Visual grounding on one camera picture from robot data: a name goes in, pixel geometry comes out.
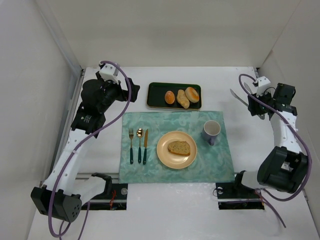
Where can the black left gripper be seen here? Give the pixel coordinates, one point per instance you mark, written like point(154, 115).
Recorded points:
point(133, 89)

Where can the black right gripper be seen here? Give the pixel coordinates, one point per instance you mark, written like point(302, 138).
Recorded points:
point(255, 105)

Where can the stainless steel tongs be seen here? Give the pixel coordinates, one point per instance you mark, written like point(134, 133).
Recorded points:
point(246, 86)

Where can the sliced brown bread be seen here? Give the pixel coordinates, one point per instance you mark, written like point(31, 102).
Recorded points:
point(180, 148)

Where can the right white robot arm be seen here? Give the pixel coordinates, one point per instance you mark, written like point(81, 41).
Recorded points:
point(286, 166)

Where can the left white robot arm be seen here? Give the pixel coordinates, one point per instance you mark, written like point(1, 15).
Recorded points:
point(58, 197)

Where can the long yellow filled bread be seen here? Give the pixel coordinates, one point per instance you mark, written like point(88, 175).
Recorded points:
point(182, 99)

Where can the round orange sugared bun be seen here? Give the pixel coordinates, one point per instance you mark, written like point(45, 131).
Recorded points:
point(169, 97)

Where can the dark green gold-rimmed tray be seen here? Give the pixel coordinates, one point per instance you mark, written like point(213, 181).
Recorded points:
point(157, 90)

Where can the teal patterned placemat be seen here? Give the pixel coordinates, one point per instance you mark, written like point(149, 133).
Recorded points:
point(212, 163)

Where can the grey-blue mug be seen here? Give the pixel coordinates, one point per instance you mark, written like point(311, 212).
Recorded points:
point(211, 130)

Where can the white orange-topped oval bun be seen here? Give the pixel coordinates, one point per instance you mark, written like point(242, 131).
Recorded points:
point(192, 95)

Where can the cream yellow plate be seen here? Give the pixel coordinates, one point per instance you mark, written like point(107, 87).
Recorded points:
point(175, 161)

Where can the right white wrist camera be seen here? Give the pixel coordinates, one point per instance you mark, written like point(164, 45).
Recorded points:
point(261, 84)

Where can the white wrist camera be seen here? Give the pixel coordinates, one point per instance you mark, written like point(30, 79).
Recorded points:
point(108, 72)
point(261, 84)

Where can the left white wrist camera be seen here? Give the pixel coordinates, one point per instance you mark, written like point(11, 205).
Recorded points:
point(108, 72)

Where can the gold spoon green handle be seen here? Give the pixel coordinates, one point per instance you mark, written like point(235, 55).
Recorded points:
point(140, 134)

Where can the gold fork green handle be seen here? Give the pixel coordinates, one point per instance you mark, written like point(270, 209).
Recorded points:
point(131, 136)

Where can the gold knife green handle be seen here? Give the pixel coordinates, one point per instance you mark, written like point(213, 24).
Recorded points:
point(144, 161)

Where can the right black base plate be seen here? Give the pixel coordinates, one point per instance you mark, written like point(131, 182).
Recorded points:
point(232, 197)

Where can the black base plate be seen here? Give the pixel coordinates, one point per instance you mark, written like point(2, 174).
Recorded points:
point(232, 197)
point(115, 201)

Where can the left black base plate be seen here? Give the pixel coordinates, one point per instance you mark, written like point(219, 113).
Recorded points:
point(115, 201)

